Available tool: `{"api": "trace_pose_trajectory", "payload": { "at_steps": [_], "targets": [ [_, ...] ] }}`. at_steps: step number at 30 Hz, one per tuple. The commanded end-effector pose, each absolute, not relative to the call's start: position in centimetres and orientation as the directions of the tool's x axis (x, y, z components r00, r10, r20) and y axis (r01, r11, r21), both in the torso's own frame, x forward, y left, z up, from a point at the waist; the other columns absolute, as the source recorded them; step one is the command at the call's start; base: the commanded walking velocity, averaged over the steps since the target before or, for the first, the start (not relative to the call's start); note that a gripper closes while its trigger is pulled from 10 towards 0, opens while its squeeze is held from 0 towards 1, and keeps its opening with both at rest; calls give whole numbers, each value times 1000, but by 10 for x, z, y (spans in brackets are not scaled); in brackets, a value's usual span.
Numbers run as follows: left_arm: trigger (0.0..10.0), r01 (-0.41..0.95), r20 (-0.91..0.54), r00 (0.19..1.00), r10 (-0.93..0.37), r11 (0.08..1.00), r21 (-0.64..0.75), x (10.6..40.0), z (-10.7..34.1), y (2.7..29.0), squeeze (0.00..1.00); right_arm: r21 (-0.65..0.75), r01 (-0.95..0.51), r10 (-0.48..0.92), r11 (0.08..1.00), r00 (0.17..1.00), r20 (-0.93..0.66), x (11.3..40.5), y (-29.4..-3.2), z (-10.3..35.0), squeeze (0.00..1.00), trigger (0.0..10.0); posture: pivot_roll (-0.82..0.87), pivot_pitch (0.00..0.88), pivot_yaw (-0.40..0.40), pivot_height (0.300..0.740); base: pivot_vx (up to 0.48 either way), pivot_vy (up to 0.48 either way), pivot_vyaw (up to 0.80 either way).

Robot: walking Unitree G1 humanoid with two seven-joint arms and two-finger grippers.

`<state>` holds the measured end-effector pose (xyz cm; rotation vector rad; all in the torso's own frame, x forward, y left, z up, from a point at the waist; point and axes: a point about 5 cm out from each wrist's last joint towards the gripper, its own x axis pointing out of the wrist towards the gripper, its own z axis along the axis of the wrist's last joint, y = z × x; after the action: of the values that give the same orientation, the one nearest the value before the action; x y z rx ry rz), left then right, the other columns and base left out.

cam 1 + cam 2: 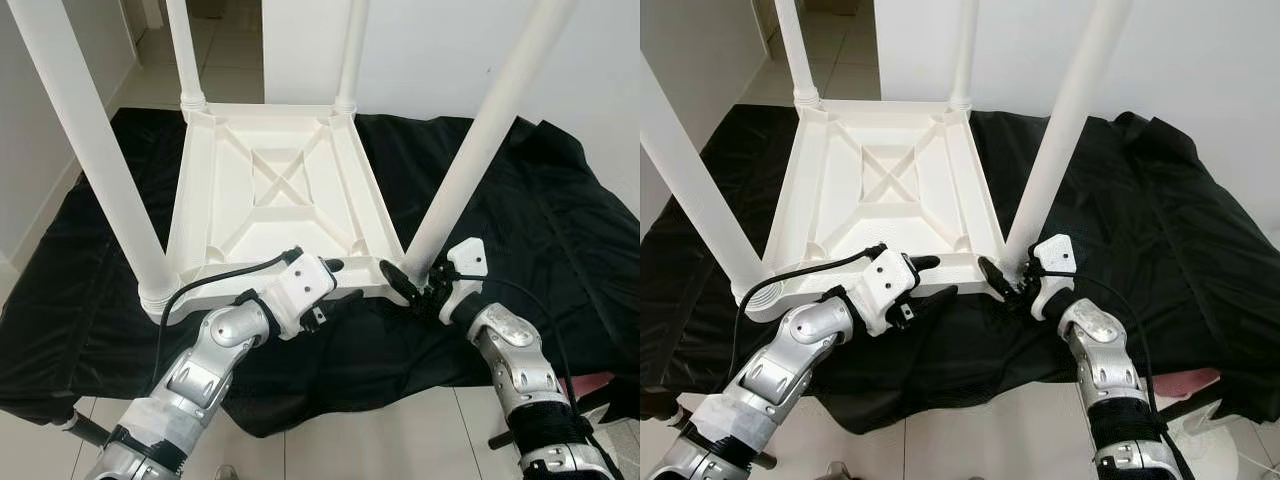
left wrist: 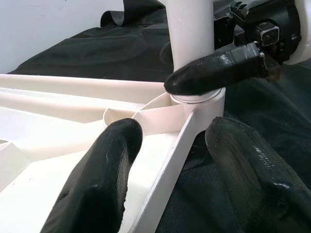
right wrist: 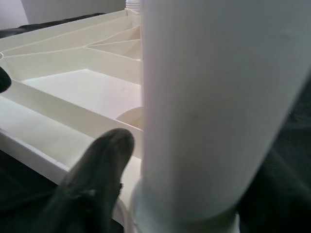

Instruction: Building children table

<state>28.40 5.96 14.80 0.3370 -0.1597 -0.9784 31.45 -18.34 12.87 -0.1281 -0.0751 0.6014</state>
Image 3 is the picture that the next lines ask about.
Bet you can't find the black cloth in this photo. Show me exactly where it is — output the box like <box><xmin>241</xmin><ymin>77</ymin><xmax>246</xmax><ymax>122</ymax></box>
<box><xmin>0</xmin><ymin>12</ymin><xmax>311</xmax><ymax>233</ymax></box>

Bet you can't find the white plastic table top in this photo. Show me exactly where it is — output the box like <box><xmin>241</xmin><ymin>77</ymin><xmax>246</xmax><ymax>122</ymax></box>
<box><xmin>0</xmin><ymin>9</ymin><xmax>144</xmax><ymax>233</ymax></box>

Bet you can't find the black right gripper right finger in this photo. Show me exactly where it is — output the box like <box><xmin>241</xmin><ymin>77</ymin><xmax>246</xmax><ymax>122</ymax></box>
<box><xmin>239</xmin><ymin>135</ymin><xmax>311</xmax><ymax>233</ymax></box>

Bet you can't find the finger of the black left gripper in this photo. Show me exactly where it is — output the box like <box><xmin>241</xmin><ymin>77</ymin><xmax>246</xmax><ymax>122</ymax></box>
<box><xmin>0</xmin><ymin>65</ymin><xmax>12</xmax><ymax>94</ymax></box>

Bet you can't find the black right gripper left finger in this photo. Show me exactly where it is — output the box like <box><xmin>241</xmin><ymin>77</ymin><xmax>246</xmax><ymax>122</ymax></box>
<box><xmin>36</xmin><ymin>128</ymin><xmax>136</xmax><ymax>233</ymax></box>

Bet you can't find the white plastic table leg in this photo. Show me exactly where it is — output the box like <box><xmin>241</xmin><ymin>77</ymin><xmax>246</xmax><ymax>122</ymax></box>
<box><xmin>130</xmin><ymin>0</ymin><xmax>311</xmax><ymax>233</ymax></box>
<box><xmin>125</xmin><ymin>0</ymin><xmax>143</xmax><ymax>12</ymax></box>

